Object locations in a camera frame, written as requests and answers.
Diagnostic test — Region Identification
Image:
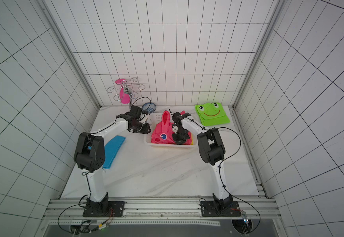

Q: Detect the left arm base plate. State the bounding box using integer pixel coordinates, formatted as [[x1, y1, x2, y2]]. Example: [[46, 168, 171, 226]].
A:
[[82, 200, 125, 218]]

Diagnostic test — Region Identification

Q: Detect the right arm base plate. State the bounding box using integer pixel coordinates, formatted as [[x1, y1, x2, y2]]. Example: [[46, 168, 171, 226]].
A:
[[199, 199, 242, 217]]

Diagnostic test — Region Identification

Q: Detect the silver cup holder stand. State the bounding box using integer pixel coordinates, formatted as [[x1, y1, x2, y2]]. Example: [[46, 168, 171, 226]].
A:
[[107, 78, 145, 108]]

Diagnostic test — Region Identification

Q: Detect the base cable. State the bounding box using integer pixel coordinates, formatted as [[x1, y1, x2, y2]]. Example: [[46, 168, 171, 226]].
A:
[[216, 126, 261, 235], [57, 194, 115, 235]]

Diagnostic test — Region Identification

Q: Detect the aluminium mounting rail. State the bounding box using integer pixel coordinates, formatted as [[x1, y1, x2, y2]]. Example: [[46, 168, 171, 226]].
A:
[[42, 197, 281, 227]]

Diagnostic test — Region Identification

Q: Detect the white plastic basket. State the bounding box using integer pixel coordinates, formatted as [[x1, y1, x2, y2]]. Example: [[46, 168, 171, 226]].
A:
[[143, 113, 198, 149]]

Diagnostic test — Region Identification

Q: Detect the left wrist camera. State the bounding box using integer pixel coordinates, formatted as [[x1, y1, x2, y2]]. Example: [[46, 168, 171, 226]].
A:
[[138, 114, 149, 124]]

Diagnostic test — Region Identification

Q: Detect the pink rabbit raincoat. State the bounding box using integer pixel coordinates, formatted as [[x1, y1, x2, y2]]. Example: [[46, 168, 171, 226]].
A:
[[151, 110, 178, 145]]

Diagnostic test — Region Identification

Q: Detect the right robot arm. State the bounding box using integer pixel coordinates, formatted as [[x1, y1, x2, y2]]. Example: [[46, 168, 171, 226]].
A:
[[172, 112, 234, 211]]

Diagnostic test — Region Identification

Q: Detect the blue raincoat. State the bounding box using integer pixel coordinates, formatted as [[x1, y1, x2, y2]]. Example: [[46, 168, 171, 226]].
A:
[[103, 136, 126, 169]]

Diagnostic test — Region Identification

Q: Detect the blue patterned bowl rear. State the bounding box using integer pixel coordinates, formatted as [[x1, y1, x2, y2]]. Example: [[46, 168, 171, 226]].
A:
[[142, 102, 157, 114]]

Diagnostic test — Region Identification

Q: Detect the pink cup on stand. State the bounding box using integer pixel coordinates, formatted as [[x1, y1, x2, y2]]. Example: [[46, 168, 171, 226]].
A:
[[115, 79, 131, 104]]

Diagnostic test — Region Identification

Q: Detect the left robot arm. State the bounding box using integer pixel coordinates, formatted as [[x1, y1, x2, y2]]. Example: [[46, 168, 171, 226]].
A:
[[73, 105, 151, 206]]

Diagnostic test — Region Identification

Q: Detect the right base cable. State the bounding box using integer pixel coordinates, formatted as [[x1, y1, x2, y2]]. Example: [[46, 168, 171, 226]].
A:
[[216, 126, 261, 235]]

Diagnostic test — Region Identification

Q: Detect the green frog raincoat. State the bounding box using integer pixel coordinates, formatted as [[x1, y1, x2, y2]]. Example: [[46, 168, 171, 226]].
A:
[[195, 102, 230, 126]]

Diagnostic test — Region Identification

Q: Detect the left base cable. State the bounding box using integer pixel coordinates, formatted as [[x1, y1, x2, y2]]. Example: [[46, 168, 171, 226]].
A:
[[57, 194, 115, 235]]

